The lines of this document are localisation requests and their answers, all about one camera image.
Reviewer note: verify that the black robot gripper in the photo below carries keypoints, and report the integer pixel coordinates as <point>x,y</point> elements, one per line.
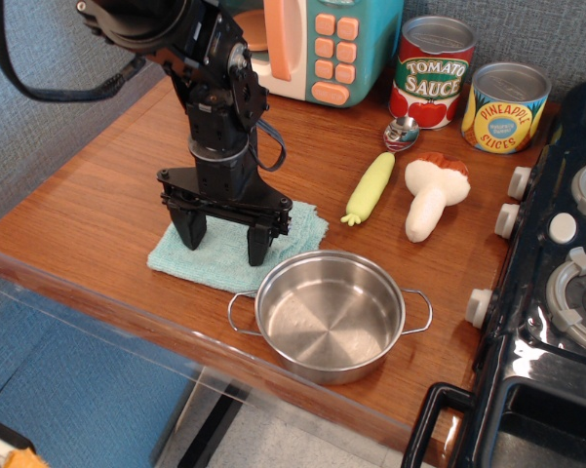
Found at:
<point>227,186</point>

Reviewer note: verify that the light blue cloth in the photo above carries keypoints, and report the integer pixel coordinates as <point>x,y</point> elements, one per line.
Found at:
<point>221,261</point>

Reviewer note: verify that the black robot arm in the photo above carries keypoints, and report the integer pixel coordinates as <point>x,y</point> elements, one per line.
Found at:
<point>202,49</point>

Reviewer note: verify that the stainless steel pot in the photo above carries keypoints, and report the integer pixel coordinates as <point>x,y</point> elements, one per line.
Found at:
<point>331,317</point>

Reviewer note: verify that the toy microwave teal and cream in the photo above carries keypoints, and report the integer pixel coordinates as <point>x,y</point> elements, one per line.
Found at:
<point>326,52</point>

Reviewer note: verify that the orange plate in microwave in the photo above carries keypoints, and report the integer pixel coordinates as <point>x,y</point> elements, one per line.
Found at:
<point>253,25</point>

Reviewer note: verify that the plush mushroom toy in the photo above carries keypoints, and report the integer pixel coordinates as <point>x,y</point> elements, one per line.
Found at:
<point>436,181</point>

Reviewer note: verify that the tomato sauce can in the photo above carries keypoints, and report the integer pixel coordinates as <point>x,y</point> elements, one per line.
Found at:
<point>433,59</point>

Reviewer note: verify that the white stove knob middle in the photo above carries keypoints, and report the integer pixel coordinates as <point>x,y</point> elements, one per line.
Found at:
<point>506,220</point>

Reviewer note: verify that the white stove knob upper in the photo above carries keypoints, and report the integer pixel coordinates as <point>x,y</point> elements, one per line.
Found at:
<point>518,183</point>

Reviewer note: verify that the pineapple slices can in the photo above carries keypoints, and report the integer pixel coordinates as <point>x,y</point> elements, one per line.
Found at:
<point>504,106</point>

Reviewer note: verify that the black toy stove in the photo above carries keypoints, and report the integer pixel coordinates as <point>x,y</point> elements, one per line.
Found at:
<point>527,406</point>

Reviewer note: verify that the spoon with green handle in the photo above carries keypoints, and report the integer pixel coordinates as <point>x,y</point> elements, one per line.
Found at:
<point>399,135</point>

